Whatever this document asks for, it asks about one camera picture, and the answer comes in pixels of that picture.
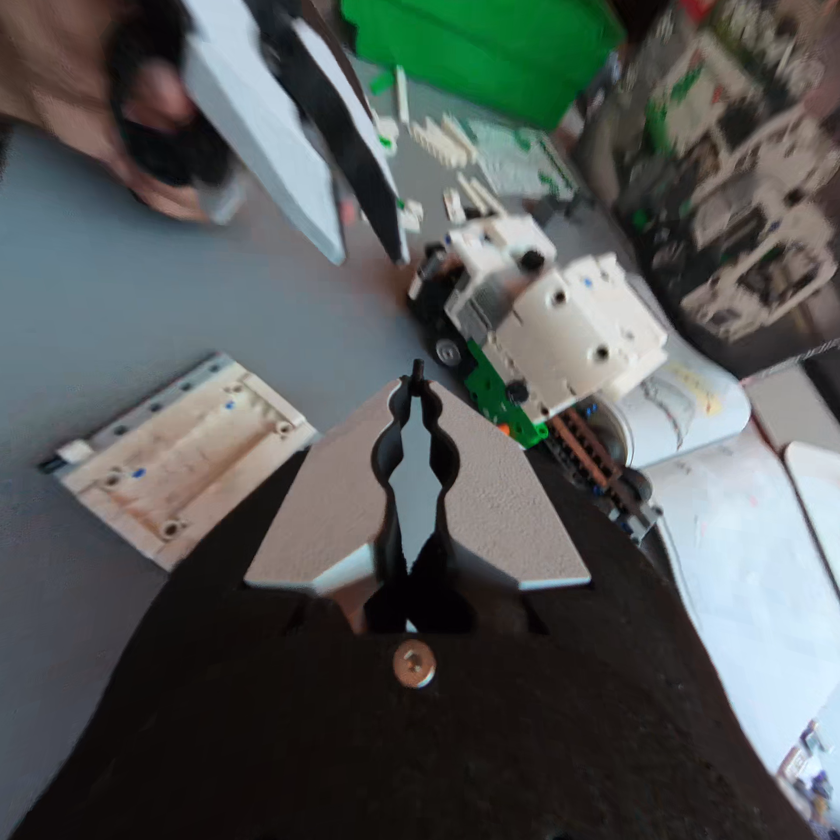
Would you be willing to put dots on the white instruction booklet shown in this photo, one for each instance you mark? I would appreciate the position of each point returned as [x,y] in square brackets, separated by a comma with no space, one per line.
[722,558]

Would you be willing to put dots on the black lego pin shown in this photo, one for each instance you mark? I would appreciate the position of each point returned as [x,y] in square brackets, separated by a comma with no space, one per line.
[417,377]

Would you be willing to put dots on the white paper sheet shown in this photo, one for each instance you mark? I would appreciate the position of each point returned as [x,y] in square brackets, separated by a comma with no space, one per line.
[817,512]

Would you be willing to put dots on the white lego panel assembly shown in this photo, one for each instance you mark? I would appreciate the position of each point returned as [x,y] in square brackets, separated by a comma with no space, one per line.
[184,459]

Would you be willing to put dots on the grey cardboard piece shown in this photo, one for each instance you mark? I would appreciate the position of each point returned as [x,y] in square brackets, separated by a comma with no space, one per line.
[784,407]

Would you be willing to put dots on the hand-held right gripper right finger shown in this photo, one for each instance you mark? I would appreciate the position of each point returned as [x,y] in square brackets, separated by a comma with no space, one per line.
[512,512]

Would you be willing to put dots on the person's left hand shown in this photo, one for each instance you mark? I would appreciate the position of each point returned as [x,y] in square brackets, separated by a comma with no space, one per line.
[52,65]

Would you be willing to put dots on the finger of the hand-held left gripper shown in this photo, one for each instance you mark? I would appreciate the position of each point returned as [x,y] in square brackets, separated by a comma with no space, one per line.
[328,65]
[262,131]

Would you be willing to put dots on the printed lego box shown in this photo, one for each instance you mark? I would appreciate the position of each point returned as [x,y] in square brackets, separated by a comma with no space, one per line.
[735,197]

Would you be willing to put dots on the white green lego truck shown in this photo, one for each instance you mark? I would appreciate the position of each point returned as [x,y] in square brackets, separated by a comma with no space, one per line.
[564,328]

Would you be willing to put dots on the green plastic bin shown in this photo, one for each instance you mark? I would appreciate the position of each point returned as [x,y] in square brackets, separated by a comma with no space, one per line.
[472,46]

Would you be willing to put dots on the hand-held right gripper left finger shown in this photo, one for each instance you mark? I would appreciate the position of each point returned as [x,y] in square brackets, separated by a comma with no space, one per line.
[321,512]

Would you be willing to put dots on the pile of white lego pieces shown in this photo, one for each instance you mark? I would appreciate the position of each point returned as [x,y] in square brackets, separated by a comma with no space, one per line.
[499,157]

